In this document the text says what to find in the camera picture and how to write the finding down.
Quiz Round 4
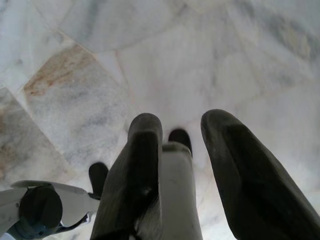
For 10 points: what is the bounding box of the robot left foot black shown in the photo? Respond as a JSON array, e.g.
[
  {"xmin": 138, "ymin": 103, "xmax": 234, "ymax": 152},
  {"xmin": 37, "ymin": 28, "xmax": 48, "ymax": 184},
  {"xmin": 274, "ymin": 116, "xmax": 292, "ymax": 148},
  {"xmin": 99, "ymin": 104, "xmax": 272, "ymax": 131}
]
[{"xmin": 88, "ymin": 162, "xmax": 110, "ymax": 201}]

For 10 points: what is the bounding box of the robot right foot black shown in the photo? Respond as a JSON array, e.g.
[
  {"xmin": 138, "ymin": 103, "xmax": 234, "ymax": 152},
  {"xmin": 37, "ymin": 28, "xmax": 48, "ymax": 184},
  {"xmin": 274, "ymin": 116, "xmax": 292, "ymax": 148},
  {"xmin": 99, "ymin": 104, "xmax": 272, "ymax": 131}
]
[{"xmin": 168, "ymin": 128, "xmax": 193, "ymax": 159}]

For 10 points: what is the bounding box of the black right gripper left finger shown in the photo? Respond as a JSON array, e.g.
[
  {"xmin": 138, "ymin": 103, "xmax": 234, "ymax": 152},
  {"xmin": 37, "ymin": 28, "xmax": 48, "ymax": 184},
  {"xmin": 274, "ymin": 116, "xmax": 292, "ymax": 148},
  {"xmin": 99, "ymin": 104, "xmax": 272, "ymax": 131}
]
[{"xmin": 89, "ymin": 112, "xmax": 164, "ymax": 240}]

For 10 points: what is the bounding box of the robot right leg white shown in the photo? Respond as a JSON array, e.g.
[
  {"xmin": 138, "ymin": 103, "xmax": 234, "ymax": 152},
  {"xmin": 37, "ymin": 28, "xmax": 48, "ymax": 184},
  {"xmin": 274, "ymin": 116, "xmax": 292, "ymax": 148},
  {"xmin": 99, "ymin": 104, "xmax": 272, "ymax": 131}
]
[{"xmin": 136, "ymin": 141, "xmax": 201, "ymax": 240}]

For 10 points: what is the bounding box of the robot foot black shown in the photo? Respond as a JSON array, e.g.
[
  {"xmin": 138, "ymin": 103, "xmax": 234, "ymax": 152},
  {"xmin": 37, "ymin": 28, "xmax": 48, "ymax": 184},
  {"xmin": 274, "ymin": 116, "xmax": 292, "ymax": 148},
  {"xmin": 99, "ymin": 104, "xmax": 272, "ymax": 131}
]
[
  {"xmin": 88, "ymin": 162, "xmax": 110, "ymax": 201},
  {"xmin": 168, "ymin": 128, "xmax": 193, "ymax": 159}
]

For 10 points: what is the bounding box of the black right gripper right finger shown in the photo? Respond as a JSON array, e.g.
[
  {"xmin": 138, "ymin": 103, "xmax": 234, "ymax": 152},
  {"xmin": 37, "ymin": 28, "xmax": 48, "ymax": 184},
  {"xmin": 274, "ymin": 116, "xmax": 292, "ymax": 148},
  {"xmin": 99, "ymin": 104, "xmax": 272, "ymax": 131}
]
[{"xmin": 200, "ymin": 109, "xmax": 320, "ymax": 240}]

